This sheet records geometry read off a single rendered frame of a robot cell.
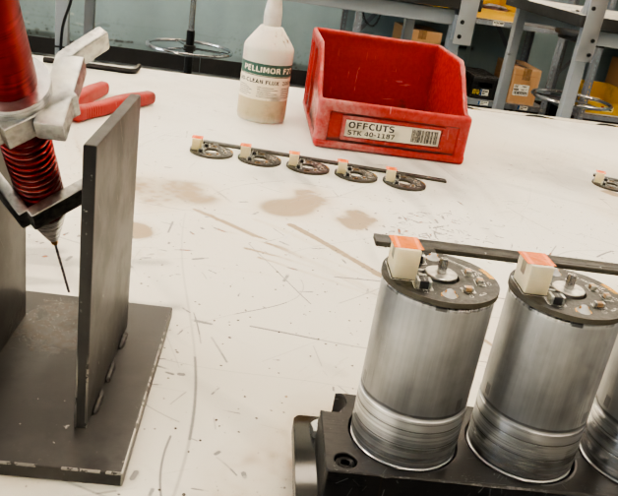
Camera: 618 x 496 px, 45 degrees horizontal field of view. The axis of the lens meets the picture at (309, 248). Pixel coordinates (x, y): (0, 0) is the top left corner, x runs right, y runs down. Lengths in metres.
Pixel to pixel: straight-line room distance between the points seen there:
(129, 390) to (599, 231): 0.29
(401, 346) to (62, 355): 0.11
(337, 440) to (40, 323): 0.11
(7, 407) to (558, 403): 0.13
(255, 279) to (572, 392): 0.15
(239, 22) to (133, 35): 0.62
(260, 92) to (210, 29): 4.11
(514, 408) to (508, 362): 0.01
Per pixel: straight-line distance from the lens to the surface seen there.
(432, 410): 0.16
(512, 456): 0.18
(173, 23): 4.62
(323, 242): 0.33
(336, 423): 0.18
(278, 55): 0.51
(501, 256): 0.18
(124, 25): 4.65
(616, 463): 0.19
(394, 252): 0.15
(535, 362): 0.16
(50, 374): 0.22
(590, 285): 0.17
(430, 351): 0.15
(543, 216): 0.43
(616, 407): 0.18
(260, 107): 0.51
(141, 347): 0.23
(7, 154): 0.17
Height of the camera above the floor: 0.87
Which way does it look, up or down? 23 degrees down
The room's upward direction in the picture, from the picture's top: 9 degrees clockwise
